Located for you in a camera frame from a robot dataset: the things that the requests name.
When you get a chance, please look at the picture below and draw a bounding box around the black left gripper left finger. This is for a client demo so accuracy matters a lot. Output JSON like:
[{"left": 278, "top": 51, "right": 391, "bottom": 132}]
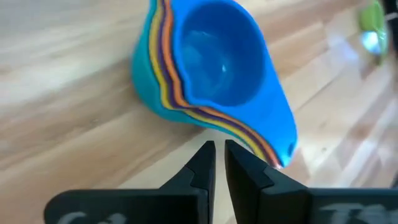
[{"left": 43, "top": 140, "right": 216, "bottom": 224}]

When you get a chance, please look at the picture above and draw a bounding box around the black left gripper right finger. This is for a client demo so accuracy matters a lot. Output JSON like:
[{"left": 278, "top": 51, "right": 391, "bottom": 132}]
[{"left": 224, "top": 139, "right": 398, "bottom": 224}]

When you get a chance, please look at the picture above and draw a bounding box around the blue measuring cup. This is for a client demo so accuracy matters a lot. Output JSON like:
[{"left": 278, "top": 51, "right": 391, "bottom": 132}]
[{"left": 170, "top": 0, "right": 299, "bottom": 168}]

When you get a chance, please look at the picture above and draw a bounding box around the orange measuring cup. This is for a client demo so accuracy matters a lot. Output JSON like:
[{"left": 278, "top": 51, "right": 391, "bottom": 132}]
[{"left": 161, "top": 0, "right": 282, "bottom": 170}]

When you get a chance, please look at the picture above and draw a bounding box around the green measuring cup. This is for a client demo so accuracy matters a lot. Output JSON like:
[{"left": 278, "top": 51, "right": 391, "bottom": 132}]
[{"left": 359, "top": 0, "right": 389, "bottom": 66}]

